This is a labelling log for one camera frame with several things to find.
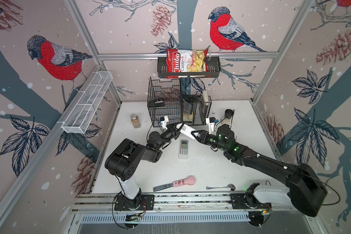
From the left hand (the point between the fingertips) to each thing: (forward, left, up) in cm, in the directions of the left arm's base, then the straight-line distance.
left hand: (185, 124), depth 76 cm
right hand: (-5, -3, -5) cm, 7 cm away
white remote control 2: (-2, -1, -3) cm, 4 cm away
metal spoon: (-25, -26, -25) cm, 44 cm away
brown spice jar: (+15, +33, -16) cm, 40 cm away
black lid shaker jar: (+18, -31, -13) cm, 38 cm away
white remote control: (-6, +1, -23) cm, 24 cm away
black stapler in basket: (+18, +17, -2) cm, 25 cm away
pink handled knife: (-22, -3, -22) cm, 32 cm away
